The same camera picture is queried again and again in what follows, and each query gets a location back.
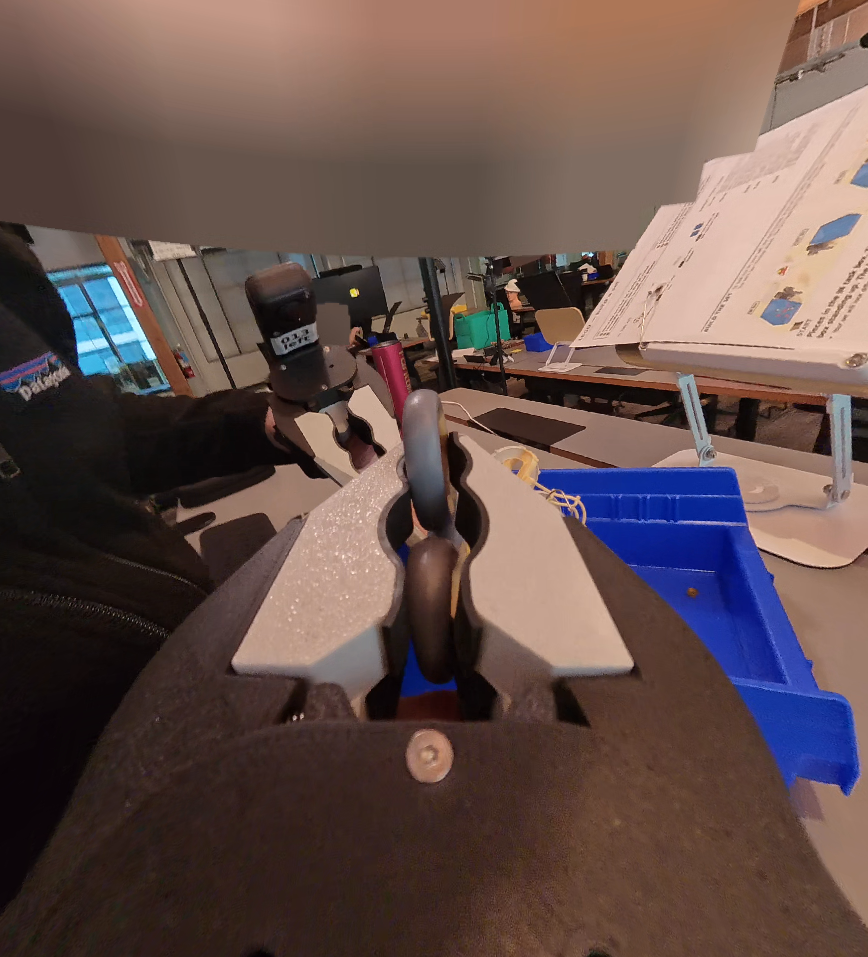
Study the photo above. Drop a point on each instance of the small tan book stand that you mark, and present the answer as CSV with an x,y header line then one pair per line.
x,y
561,329

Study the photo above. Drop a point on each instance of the green storage crate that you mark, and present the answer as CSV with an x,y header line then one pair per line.
x,y
479,329

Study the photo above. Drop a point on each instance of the plastic ball maze puzzle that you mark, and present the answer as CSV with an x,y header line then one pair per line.
x,y
531,471

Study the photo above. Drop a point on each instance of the person's left forearm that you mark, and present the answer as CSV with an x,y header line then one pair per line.
x,y
180,426

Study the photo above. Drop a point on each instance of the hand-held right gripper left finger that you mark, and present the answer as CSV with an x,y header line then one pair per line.
x,y
314,598

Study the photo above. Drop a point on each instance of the pink metal bottle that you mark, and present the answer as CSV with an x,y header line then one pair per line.
x,y
390,374

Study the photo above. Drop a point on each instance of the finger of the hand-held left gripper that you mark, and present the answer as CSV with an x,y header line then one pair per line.
x,y
326,445
374,411

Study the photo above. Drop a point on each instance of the black tripod pole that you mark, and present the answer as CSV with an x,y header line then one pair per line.
x,y
438,321

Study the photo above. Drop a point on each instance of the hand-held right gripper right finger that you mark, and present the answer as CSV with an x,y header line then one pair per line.
x,y
546,598

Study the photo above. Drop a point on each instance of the person's black clothing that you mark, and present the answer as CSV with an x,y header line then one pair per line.
x,y
45,561

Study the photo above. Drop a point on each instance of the black dotted wrist rest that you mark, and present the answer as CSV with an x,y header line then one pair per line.
x,y
236,546

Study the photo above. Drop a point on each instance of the black monitor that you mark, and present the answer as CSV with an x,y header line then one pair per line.
x,y
352,288

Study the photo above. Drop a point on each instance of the printed instruction sheet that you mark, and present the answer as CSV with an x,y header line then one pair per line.
x,y
778,247

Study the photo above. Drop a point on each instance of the red fire extinguisher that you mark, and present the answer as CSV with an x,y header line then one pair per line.
x,y
185,361

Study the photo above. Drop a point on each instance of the black desk mat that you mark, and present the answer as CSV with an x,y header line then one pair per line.
x,y
527,428

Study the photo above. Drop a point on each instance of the small blue plastic bin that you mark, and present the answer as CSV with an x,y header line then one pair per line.
x,y
778,673

